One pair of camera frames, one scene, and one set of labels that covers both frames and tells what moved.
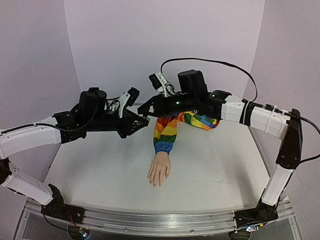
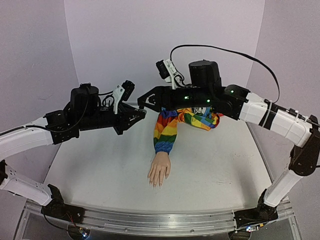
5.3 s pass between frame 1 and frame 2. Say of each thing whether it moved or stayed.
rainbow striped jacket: stayed
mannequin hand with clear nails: stayed
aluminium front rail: stayed
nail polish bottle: moved
